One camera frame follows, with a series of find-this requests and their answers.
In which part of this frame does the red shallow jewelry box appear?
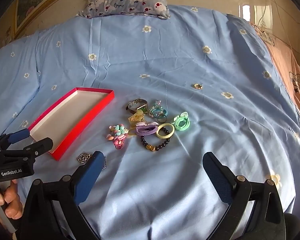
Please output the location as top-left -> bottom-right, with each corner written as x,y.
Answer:
29,87 -> 115,161

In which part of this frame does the silver chain necklace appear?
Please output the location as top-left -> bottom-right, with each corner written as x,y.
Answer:
76,152 -> 107,170

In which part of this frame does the pastel crystal bead bracelet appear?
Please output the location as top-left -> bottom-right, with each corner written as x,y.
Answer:
148,100 -> 166,118

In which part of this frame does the blue hair tie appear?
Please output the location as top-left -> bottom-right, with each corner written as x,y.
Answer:
154,107 -> 169,118

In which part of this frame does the pink patterned blanket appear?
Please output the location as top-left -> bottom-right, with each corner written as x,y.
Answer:
253,25 -> 300,114

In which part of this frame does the black bead bracelet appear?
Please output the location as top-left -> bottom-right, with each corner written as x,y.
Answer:
140,127 -> 171,152

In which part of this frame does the colorful candy bead bracelet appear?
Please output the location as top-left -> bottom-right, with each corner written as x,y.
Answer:
106,123 -> 129,150

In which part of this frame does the yellow hair clip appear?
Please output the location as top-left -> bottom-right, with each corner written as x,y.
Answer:
128,111 -> 145,127

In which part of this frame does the pale yellow bangle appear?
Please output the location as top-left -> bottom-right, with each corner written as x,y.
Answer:
156,123 -> 175,139

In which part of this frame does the green hair tie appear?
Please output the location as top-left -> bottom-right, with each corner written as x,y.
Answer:
171,111 -> 191,131

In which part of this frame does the patterned blue pillow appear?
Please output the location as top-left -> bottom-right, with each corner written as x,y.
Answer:
79,0 -> 170,20

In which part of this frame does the gold watch green face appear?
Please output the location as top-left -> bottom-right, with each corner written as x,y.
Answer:
126,98 -> 148,114

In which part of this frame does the purple hair tie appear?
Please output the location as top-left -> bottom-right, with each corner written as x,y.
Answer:
135,121 -> 159,137

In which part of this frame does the person's left hand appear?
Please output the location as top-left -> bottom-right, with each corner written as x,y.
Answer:
0,179 -> 23,219

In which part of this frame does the light blue floral bedsheet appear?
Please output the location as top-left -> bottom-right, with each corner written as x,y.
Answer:
0,4 -> 300,240

